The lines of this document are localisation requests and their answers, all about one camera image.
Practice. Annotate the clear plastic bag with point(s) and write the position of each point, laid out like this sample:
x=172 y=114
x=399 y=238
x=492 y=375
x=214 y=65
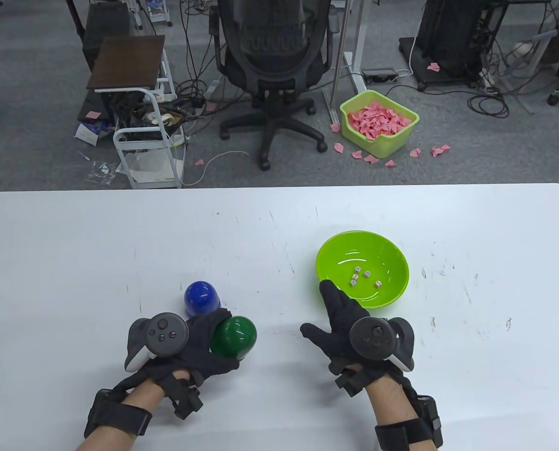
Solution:
x=100 y=171

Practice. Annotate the purple pen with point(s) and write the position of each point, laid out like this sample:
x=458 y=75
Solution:
x=84 y=156

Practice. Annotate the person's left forearm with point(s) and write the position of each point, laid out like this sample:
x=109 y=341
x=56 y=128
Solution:
x=147 y=394

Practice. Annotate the pile of pink papers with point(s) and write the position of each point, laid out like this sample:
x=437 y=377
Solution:
x=378 y=120

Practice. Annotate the black wheeled platform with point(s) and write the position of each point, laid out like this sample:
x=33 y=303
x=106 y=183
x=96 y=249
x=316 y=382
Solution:
x=408 y=56

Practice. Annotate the scattered pink paper scraps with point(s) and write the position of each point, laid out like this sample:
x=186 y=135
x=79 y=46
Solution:
x=339 y=148

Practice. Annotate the green dome dice cup cover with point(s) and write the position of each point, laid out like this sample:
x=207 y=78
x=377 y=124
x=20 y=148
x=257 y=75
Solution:
x=234 y=336

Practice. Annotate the white power strip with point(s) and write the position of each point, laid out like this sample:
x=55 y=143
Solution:
x=487 y=77

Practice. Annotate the white desk frame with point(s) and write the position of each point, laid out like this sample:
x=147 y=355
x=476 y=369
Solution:
x=357 y=28

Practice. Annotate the person's left hand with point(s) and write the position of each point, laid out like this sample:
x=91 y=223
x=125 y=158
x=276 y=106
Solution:
x=199 y=338

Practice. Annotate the white metal utility cart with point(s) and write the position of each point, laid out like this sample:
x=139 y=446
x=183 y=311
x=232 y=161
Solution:
x=140 y=144

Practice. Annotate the person's right hand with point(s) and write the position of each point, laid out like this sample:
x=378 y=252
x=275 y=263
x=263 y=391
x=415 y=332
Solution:
x=340 y=319

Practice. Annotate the black computer tower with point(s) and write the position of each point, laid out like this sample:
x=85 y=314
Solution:
x=448 y=37

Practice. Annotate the white blue cardboard box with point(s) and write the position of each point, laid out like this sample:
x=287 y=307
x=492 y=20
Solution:
x=89 y=134

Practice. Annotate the black mesh office chair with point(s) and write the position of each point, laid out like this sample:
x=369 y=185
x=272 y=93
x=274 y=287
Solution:
x=272 y=61

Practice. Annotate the black round VR controller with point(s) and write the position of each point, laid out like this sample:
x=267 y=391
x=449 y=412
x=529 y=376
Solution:
x=166 y=333
x=373 y=338

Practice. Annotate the grey chair base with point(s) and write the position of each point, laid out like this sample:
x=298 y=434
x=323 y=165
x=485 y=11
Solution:
x=553 y=99

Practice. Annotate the person's right forearm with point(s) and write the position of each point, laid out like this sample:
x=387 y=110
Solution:
x=392 y=399

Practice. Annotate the light green plastic bin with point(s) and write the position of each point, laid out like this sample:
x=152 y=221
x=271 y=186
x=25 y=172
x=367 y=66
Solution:
x=392 y=141

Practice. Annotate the dark side table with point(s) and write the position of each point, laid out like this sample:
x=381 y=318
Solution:
x=105 y=28

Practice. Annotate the grey power box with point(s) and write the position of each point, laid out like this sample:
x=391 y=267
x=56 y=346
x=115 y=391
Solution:
x=379 y=75

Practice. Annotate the blue dome dice cup cover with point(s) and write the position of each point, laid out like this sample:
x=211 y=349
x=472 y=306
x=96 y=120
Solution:
x=199 y=296

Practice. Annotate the brown top side table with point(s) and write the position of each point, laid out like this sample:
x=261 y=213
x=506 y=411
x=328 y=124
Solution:
x=124 y=61

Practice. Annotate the lime green plastic bowl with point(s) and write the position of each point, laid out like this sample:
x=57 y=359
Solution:
x=382 y=249

